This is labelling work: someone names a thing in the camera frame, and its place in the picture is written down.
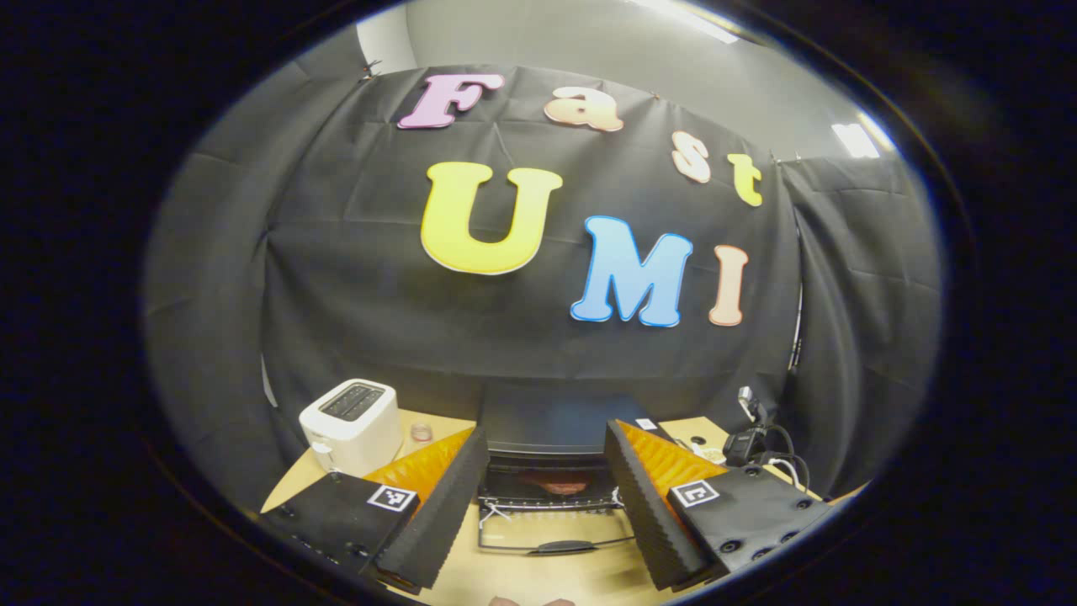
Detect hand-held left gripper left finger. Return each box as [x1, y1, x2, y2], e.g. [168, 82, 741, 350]
[257, 427, 490, 590]

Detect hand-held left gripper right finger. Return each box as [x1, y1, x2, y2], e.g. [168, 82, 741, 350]
[603, 419, 836, 592]

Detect red-brown meat piece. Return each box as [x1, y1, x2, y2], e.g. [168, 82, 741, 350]
[526, 473, 594, 496]

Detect black electric oven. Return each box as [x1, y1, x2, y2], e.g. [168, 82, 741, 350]
[475, 391, 676, 558]

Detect black power adapter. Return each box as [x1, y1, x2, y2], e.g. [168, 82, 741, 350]
[723, 428, 764, 467]

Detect white toaster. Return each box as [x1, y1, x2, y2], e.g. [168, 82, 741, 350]
[298, 378, 404, 480]

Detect black backdrop cloth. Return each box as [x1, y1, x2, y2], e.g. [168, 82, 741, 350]
[143, 34, 943, 514]

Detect ceiling light panel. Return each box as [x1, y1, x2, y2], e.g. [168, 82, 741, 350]
[831, 121, 882, 161]

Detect black cable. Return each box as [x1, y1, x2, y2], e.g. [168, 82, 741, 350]
[756, 423, 812, 494]

